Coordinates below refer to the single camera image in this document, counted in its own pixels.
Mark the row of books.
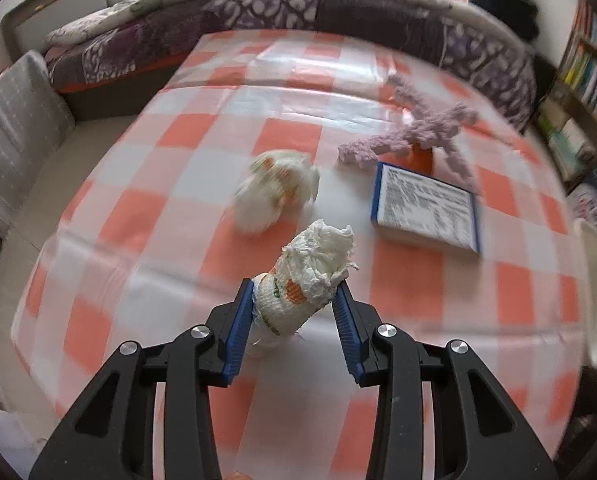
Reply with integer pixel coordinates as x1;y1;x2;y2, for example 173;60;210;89
561;42;597;131

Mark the bed with grey headboard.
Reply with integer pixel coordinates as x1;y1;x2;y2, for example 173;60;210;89
1;0;539;131

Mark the black backpack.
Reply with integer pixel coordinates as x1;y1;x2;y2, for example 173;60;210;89
469;0;539;43

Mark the wooden bookshelf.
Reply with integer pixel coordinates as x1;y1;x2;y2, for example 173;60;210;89
533;0;597;196

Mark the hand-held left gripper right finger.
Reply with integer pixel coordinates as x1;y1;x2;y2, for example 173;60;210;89
331;282;559;480

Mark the printed tissue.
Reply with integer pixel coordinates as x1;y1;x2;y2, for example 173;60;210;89
233;149;323;237
246;219;359;358

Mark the blue carton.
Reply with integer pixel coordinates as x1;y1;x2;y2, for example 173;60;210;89
370;161;483;258

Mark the purple patterned blanket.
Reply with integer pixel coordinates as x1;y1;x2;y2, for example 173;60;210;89
46;0;537;131

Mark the stack of books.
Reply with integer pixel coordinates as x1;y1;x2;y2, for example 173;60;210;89
543;115;597;181

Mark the orange checkered tablecloth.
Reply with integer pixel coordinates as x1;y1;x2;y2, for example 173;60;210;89
8;30;594;480

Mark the pink fuzzy star toy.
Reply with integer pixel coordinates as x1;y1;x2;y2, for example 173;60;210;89
337;74;480;196

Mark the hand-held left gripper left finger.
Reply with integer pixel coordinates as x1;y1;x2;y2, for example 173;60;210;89
28;277;256;480

